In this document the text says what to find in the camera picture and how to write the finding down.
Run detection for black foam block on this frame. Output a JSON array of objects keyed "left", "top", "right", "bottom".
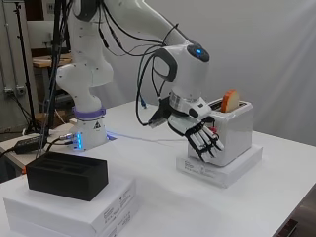
[{"left": 26, "top": 151, "right": 110, "bottom": 202}]

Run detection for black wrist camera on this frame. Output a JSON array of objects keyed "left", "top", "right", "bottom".
[{"left": 148, "top": 96, "right": 173, "bottom": 128}]

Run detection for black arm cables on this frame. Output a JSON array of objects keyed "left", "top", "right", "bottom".
[{"left": 97, "top": 0, "right": 181, "bottom": 128}]

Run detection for black tripod stand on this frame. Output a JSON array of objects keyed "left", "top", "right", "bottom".
[{"left": 12, "top": 0, "right": 45, "bottom": 134}]

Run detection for wooden table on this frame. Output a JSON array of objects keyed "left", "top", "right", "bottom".
[{"left": 32, "top": 53, "right": 73, "bottom": 129}]

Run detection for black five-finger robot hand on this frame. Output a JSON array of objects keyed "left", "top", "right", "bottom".
[{"left": 167, "top": 92, "right": 226, "bottom": 163}]

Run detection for white flat box under toaster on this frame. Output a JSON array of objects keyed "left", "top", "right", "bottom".
[{"left": 175, "top": 144, "right": 264, "bottom": 190}]

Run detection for black power adapter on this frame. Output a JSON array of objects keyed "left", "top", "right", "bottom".
[{"left": 14, "top": 134, "right": 47, "bottom": 155}]

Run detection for bread slice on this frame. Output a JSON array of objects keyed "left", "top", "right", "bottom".
[{"left": 220, "top": 89, "right": 241, "bottom": 114}]

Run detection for steel toaster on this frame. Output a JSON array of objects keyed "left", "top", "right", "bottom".
[{"left": 187, "top": 98, "right": 254, "bottom": 168}]

